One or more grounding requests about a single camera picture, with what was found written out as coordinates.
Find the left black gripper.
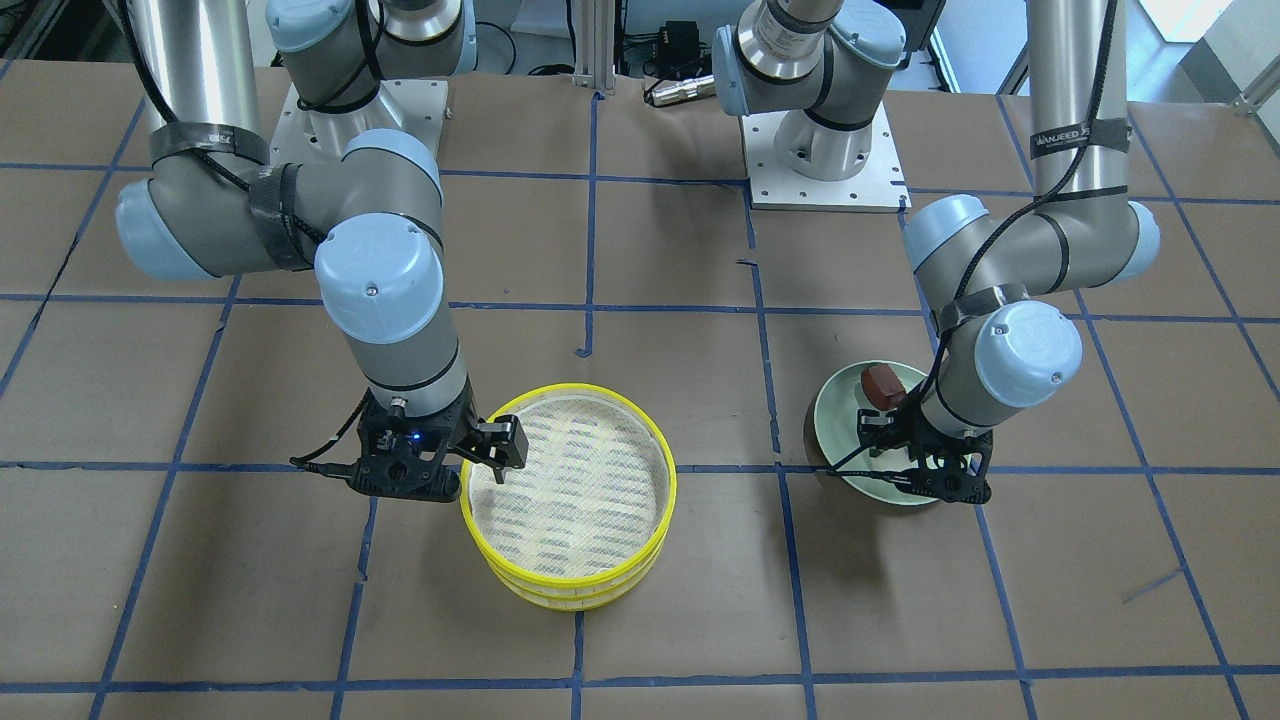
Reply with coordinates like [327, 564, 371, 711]
[828, 401, 993, 506]

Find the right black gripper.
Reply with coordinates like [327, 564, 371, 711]
[291, 386, 529, 503]

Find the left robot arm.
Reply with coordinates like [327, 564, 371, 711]
[710, 1, 1160, 505]

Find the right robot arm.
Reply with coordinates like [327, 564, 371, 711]
[115, 1, 529, 503]

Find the brown steamed bun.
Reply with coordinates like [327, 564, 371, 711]
[860, 363, 909, 413]

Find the light green plate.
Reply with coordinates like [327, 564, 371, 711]
[813, 361, 934, 506]

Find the silver cylindrical connector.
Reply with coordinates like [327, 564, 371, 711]
[643, 76, 716, 108]

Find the black power adapter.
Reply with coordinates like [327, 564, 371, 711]
[653, 20, 701, 78]

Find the aluminium frame post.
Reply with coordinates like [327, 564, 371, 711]
[570, 1, 620, 97]

